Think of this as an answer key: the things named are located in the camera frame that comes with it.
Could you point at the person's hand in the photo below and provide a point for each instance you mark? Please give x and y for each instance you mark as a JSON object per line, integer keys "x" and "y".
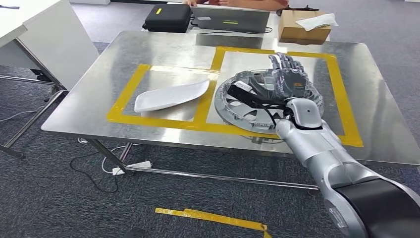
{"x": 190, "y": 2}

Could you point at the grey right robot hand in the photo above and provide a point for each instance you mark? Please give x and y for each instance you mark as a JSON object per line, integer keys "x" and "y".
{"x": 292, "y": 82}

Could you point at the silver wheel hubcap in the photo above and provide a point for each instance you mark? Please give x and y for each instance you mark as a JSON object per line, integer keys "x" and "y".
{"x": 242, "y": 115}

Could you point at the white mirror cover part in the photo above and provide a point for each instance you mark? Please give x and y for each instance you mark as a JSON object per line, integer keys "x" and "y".
{"x": 170, "y": 97}

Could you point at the person's forearm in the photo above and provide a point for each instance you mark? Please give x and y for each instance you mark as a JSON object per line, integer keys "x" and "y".
{"x": 256, "y": 4}

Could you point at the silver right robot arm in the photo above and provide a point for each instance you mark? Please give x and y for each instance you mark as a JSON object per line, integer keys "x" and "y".
{"x": 328, "y": 154}

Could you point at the stainless steel workbench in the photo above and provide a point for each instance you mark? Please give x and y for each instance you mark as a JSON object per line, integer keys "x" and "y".
{"x": 377, "y": 98}

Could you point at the person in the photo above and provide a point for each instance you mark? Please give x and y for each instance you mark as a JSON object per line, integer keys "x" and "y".
{"x": 214, "y": 1}

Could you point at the black carrying case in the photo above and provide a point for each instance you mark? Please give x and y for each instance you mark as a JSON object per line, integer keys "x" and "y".
{"x": 167, "y": 18}

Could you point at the grey laptop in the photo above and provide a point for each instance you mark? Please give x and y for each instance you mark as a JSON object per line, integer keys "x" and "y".
{"x": 229, "y": 19}

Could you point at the brown cardboard box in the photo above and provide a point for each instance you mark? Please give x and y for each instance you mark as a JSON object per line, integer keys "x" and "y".
{"x": 295, "y": 33}

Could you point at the white office desk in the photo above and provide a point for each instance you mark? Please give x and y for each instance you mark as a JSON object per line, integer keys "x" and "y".
{"x": 275, "y": 23}

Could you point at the white tissue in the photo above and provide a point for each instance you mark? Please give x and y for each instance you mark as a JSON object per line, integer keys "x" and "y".
{"x": 316, "y": 21}

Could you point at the small black device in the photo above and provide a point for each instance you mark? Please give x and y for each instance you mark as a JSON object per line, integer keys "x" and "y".
{"x": 285, "y": 10}

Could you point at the white side desk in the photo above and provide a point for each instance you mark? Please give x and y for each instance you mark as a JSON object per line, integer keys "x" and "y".
{"x": 49, "y": 39}

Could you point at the yellow floor tape strip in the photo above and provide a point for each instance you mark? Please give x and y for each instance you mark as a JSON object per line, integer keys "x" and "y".
{"x": 213, "y": 217}

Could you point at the white power strip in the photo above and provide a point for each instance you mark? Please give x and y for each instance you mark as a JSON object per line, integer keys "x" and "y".
{"x": 141, "y": 165}

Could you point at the dark flat strip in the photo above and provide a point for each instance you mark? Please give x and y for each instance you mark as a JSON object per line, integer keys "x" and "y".
{"x": 10, "y": 7}

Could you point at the black robot foot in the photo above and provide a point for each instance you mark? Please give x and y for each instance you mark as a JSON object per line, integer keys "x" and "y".
{"x": 136, "y": 233}

